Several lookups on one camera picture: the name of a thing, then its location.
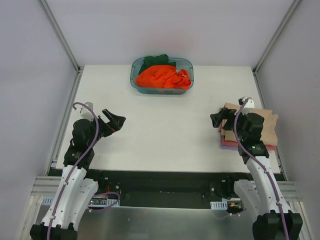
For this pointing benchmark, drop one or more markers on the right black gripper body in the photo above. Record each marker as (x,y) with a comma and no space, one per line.
(227,119)

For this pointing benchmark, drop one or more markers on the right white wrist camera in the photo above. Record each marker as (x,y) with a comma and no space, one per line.
(246,104)

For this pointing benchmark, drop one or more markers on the left aluminium frame post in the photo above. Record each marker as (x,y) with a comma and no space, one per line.
(59,34)

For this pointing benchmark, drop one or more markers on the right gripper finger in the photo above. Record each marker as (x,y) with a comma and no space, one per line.
(216,119)
(224,112)

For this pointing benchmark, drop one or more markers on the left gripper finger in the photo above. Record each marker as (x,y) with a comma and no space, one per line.
(118,122)
(110,116)

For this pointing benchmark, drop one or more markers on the left white cable duct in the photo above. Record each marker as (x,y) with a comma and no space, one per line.
(94,203)

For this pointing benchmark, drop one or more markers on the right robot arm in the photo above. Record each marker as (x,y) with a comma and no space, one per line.
(272,216)

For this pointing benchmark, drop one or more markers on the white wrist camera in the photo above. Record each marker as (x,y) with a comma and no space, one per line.
(246,104)
(85,113)

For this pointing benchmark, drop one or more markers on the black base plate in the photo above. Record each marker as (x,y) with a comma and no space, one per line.
(179,190)

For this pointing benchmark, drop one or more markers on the beige folded t shirt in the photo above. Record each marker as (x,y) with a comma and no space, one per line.
(268,134)

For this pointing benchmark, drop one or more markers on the right aluminium frame post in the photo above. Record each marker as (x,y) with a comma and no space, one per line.
(285,20)

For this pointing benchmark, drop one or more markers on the orange t shirt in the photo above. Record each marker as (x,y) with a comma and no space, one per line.
(164,77)

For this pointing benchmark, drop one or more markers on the dark green t shirt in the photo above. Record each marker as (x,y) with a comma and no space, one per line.
(150,61)

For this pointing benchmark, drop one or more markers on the white cable duct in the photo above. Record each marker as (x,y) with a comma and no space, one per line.
(94,203)
(219,205)

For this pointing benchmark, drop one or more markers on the aluminium frame post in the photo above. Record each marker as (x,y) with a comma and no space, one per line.
(285,20)
(59,34)

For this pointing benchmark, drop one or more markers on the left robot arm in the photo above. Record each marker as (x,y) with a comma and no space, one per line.
(75,190)

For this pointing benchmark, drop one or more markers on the lavender folded t shirt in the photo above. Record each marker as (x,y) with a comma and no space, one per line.
(226,147)

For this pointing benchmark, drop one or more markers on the teal plastic bin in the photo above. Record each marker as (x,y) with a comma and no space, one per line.
(181,63)

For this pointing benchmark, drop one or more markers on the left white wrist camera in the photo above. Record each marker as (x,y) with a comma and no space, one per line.
(85,113)

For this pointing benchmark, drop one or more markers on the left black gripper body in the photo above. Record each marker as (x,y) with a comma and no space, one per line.
(105,124)

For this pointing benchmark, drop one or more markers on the right white cable duct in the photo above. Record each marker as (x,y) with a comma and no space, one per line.
(219,205)

